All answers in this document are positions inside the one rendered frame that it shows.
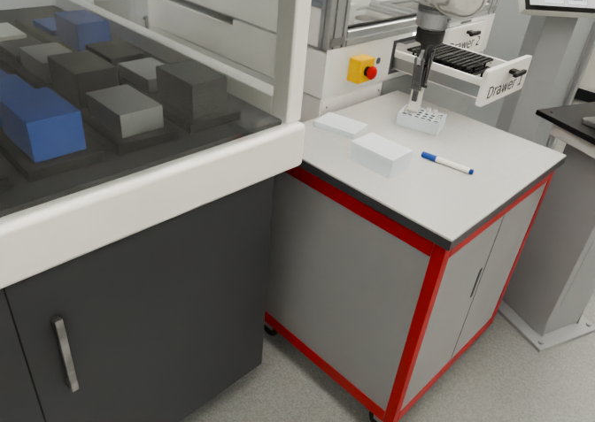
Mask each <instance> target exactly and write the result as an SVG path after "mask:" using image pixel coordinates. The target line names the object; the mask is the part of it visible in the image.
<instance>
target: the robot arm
mask: <svg viewBox="0 0 595 422"><path fill-rule="evenodd" d="M487 1H488V0H420V2H419V5H418V11H417V16H416V21H415V24H416V25H417V26H418V27H417V29H416V34H415V38H414V39H415V41H417V42H419V43H420V44H421V47H420V48H419V49H418V51H417V57H415V58H414V67H413V78H412V83H411V87H409V88H410V89H411V90H412V91H411V95H410V99H409V104H408V107H407V110H408V111H411V112H414V113H417V112H418V111H419V110H420V108H421V100H422V96H423V92H424V88H427V85H425V84H426V83H427V82H428V77H429V72H430V68H431V65H432V62H433V58H434V56H435V53H436V49H434V48H435V46H437V45H441V44H442V43H443V40H444V34H445V29H447V28H448V27H449V25H450V21H451V18H453V19H467V18H470V17H472V16H474V15H476V14H477V13H478V12H479V11H480V10H481V9H482V8H483V7H484V6H485V5H486V3H487ZM582 123H583V124H585V125H586V126H589V127H593V128H595V117H585V118H583V119H582Z"/></svg>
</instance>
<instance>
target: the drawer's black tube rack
mask: <svg viewBox="0 0 595 422"><path fill-rule="evenodd" d="M420 47H421V45H419V46H415V47H412V48H409V49H407V50H408V51H411V52H412V53H413V54H412V55H414V53H416V55H414V56H416V57H417V51H418V49H419V48H420ZM434 49H436V53H435V56H434V58H433V62H435V63H438V64H440V65H445V66H448V67H451V68H453V69H456V70H459V71H462V72H464V73H469V74H472V75H475V76H476V75H478V74H481V75H480V77H483V73H484V72H485V70H487V69H489V68H491V67H489V66H487V65H486V63H485V64H483V65H479V66H476V67H473V68H470V69H467V70H466V69H463V68H461V67H462V66H463V65H467V64H470V63H473V62H476V61H478V60H481V59H484V58H488V57H486V56H483V55H480V54H476V53H474V52H471V51H467V50H463V49H459V48H456V47H453V46H451V45H447V44H444V43H442V44H441V45H437V46H435V48H434Z"/></svg>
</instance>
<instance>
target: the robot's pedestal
mask: <svg viewBox="0 0 595 422"><path fill-rule="evenodd" d="M550 134H551V135H553V136H554V137H556V138H558V139H560V140H562V141H563V142H565V143H566V146H565V149H564V150H563V152H562V154H565V155H566V159H565V161H564V164H563V165H561V166H560V167H558V168H557V169H556V170H555V172H554V175H553V177H552V180H551V182H550V185H549V187H548V189H547V191H546V193H545V197H544V200H543V202H542V203H541V206H540V208H539V211H538V213H537V216H536V218H535V221H534V223H533V226H532V228H531V229H530V232H529V236H528V238H527V240H526V242H525V244H524V247H523V249H522V253H521V254H520V257H519V259H518V262H517V264H516V266H515V268H514V272H513V274H512V277H511V279H510V281H509V283H508V285H507V287H506V291H505V293H504V295H503V297H502V300H501V302H500V305H499V307H498V310H497V312H498V313H499V314H500V315H501V316H502V317H503V318H504V319H505V320H506V321H507V322H508V323H509V324H510V325H511V326H512V327H513V328H514V329H515V330H516V331H517V332H518V333H519V334H520V335H521V336H522V337H523V338H525V339H526V340H527V341H528V342H529V343H530V344H531V345H532V346H533V347H534V348H535V349H536V350H537V351H538V352H539V353H540V352H542V351H545V350H548V349H551V348H554V347H556V346H559V345H561V344H563V343H566V342H568V341H572V340H574V339H577V338H579V337H582V336H585V335H587V334H590V333H593V332H595V326H594V325H593V324H592V323H591V322H590V321H589V320H588V319H587V318H585V317H584V316H583V312H584V309H585V307H586V305H587V303H588V302H589V301H590V299H591V296H592V294H593V293H594V291H595V145H593V144H592V143H590V142H587V141H586V140H584V139H582V138H580V137H578V136H576V135H574V134H572V133H570V132H569V131H567V130H565V129H563V128H561V127H558V126H556V125H555V124H553V125H552V129H551V132H550Z"/></svg>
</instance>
